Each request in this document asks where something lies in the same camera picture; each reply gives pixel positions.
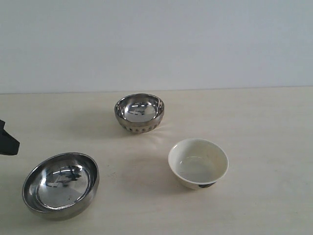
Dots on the small patterned steel bowl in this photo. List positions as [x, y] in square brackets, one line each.
[139, 113]

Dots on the white ceramic bowl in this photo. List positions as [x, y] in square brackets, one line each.
[197, 163]

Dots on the large plain steel bowl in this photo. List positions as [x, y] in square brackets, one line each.
[62, 186]

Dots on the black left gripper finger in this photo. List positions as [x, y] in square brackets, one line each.
[8, 144]

